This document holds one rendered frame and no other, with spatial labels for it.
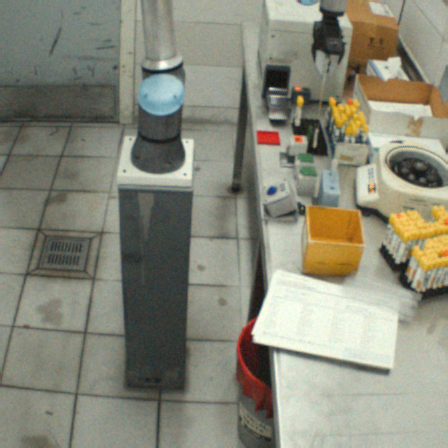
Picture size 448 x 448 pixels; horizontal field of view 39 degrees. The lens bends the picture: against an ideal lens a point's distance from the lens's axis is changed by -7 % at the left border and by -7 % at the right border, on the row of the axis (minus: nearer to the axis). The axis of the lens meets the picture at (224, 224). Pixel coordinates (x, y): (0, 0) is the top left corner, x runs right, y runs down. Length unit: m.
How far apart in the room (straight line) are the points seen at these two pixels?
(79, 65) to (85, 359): 1.74
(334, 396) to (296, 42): 1.22
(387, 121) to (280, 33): 0.45
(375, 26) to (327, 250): 1.27
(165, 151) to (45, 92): 2.05
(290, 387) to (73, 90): 2.66
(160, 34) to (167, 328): 0.93
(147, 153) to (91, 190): 1.51
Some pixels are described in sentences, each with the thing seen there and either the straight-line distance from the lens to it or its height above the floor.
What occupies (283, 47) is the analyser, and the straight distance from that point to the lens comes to 2.17.
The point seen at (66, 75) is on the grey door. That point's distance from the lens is 3.68.
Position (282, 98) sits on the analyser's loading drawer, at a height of 0.94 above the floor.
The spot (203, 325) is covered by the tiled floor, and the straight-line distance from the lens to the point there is 2.62.
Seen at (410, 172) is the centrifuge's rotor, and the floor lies 0.97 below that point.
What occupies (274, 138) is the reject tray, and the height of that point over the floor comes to 0.88.
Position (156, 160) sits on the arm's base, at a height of 0.94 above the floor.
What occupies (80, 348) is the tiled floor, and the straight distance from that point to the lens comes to 2.54.
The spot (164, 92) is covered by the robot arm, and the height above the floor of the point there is 1.12.
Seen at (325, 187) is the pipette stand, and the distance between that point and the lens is 1.68.
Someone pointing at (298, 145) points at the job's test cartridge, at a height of 0.94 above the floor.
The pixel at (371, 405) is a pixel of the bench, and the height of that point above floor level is 0.87.
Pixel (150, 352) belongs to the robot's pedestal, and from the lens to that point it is 2.25.
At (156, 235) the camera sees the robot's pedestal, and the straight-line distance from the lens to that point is 1.89.
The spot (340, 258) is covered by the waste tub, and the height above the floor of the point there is 0.93.
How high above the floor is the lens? 1.93
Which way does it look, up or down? 39 degrees down
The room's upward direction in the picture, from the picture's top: 5 degrees clockwise
